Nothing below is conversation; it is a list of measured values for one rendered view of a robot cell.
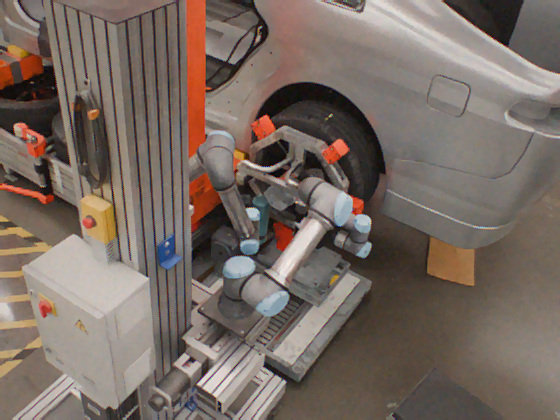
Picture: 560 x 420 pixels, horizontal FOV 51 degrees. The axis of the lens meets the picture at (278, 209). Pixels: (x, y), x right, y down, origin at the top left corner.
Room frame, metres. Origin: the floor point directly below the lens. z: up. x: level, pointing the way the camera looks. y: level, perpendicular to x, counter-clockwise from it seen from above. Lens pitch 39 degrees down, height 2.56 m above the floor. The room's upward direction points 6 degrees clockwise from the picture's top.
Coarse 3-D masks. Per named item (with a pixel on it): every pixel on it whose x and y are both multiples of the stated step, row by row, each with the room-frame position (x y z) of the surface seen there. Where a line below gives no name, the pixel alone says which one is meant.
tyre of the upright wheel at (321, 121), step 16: (288, 112) 2.53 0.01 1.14; (304, 112) 2.48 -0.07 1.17; (320, 112) 2.49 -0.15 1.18; (336, 112) 2.52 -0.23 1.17; (304, 128) 2.41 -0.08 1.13; (320, 128) 2.37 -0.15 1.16; (336, 128) 2.40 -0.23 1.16; (352, 128) 2.45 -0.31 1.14; (352, 144) 2.36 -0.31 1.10; (368, 144) 2.44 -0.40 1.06; (352, 160) 2.29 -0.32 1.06; (368, 160) 2.37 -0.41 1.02; (352, 176) 2.27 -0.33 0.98; (368, 176) 2.33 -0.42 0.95; (352, 192) 2.26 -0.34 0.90; (368, 192) 2.33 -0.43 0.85
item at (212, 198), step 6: (234, 162) 2.71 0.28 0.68; (234, 168) 2.65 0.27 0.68; (210, 186) 2.46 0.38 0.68; (210, 192) 2.44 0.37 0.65; (216, 192) 2.49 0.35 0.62; (210, 198) 2.44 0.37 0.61; (216, 198) 2.49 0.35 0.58; (210, 204) 2.45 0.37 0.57; (216, 204) 2.49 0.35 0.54; (204, 210) 2.41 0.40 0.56; (210, 210) 2.45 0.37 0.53
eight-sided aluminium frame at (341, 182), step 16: (288, 128) 2.41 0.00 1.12; (256, 144) 2.44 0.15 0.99; (304, 144) 2.31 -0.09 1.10; (320, 144) 2.30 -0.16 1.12; (256, 160) 2.45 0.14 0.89; (320, 160) 2.26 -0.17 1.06; (336, 176) 2.22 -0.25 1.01; (256, 192) 2.43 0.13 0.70; (272, 208) 2.39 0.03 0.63; (288, 224) 2.33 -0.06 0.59
